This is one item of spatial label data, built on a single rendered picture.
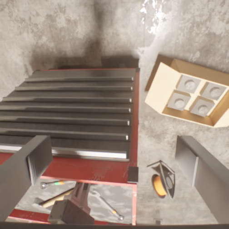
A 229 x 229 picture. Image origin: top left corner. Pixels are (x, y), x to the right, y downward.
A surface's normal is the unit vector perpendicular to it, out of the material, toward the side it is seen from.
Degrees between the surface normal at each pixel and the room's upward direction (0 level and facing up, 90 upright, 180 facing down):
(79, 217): 90
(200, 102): 0
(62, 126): 90
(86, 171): 90
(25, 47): 0
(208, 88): 0
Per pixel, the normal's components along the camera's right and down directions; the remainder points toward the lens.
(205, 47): -0.13, 0.62
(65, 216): 0.88, -0.29
